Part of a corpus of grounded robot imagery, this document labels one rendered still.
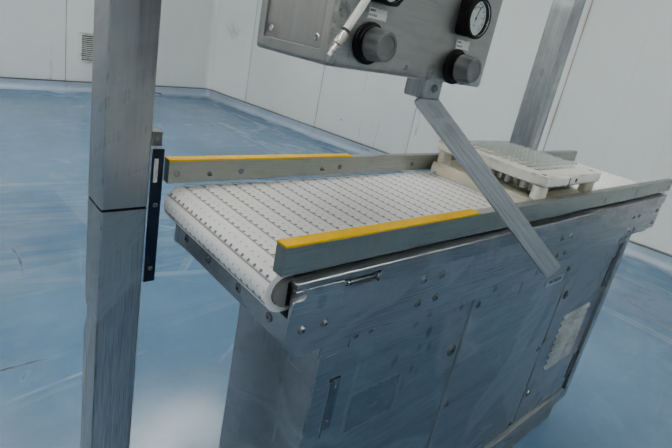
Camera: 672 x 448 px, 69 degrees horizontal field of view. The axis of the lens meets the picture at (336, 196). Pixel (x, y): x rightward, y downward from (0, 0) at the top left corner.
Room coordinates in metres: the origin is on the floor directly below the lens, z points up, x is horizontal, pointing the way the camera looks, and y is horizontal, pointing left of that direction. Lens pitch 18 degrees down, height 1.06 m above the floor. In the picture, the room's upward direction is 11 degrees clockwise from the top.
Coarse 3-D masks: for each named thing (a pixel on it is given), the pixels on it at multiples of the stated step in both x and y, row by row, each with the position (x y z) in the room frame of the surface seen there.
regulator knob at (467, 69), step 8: (464, 40) 0.50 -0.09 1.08; (456, 48) 0.50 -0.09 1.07; (464, 48) 0.51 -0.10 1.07; (448, 56) 0.49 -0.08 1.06; (456, 56) 0.49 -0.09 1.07; (464, 56) 0.49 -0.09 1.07; (472, 56) 0.49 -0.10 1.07; (448, 64) 0.49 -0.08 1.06; (456, 64) 0.48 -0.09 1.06; (464, 64) 0.48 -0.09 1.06; (472, 64) 0.48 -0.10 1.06; (480, 64) 0.49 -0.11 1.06; (448, 72) 0.49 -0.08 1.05; (456, 72) 0.48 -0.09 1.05; (464, 72) 0.48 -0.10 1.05; (472, 72) 0.48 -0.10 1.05; (480, 72) 0.49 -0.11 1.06; (448, 80) 0.49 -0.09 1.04; (456, 80) 0.49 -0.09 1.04; (464, 80) 0.49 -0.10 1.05; (472, 80) 0.48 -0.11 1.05
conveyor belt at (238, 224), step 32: (192, 192) 0.61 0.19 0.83; (224, 192) 0.64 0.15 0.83; (256, 192) 0.66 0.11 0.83; (288, 192) 0.69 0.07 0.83; (320, 192) 0.72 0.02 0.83; (352, 192) 0.76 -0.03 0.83; (384, 192) 0.79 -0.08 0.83; (416, 192) 0.83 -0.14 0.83; (448, 192) 0.88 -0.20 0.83; (480, 192) 0.92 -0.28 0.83; (192, 224) 0.55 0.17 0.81; (224, 224) 0.53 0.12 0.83; (256, 224) 0.55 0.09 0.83; (288, 224) 0.57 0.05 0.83; (320, 224) 0.59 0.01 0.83; (352, 224) 0.61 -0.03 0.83; (224, 256) 0.49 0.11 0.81; (256, 256) 0.47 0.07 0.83; (256, 288) 0.44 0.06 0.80
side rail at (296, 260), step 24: (600, 192) 0.98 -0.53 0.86; (624, 192) 1.08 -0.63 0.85; (648, 192) 1.21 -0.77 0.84; (480, 216) 0.66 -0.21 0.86; (528, 216) 0.77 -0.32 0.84; (552, 216) 0.84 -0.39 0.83; (336, 240) 0.47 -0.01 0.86; (360, 240) 0.49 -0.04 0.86; (384, 240) 0.52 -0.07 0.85; (408, 240) 0.55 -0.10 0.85; (432, 240) 0.59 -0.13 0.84; (288, 264) 0.43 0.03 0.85; (312, 264) 0.45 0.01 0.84; (336, 264) 0.47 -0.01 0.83
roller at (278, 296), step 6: (288, 276) 0.45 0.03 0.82; (282, 282) 0.44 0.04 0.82; (288, 282) 0.44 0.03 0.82; (276, 288) 0.44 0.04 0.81; (282, 288) 0.44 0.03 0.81; (288, 288) 0.44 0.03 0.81; (276, 294) 0.44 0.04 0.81; (282, 294) 0.44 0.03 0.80; (288, 294) 0.44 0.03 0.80; (276, 300) 0.44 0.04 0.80; (282, 300) 0.44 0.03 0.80; (288, 300) 0.45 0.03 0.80; (282, 306) 0.44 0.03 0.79
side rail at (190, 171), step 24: (168, 168) 0.62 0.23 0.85; (192, 168) 0.64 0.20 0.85; (216, 168) 0.67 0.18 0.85; (240, 168) 0.69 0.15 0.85; (264, 168) 0.72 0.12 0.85; (288, 168) 0.76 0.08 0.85; (312, 168) 0.79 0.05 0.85; (336, 168) 0.83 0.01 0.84; (360, 168) 0.87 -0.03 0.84; (384, 168) 0.92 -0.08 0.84; (408, 168) 0.97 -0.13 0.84
